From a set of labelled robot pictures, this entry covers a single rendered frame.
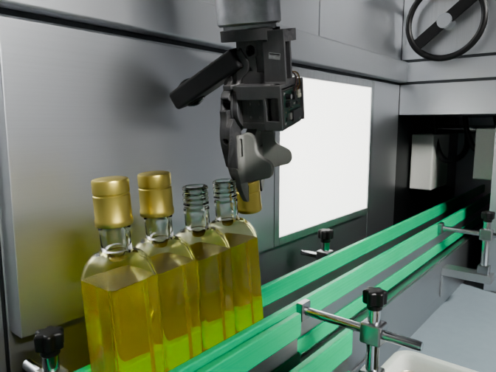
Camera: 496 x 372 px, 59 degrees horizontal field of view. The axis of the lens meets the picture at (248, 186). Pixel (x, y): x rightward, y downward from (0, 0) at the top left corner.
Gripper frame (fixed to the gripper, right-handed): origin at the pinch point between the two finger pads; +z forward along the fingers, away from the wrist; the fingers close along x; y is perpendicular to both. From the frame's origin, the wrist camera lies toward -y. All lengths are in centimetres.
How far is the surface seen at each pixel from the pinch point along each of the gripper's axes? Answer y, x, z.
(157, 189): -0.9, -17.0, -5.6
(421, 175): 11, 96, 30
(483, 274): 30, 55, 39
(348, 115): -1, 52, 1
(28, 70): -15.2, -17.7, -17.8
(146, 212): -1.9, -18.0, -3.4
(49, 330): -8.8, -27.0, 6.5
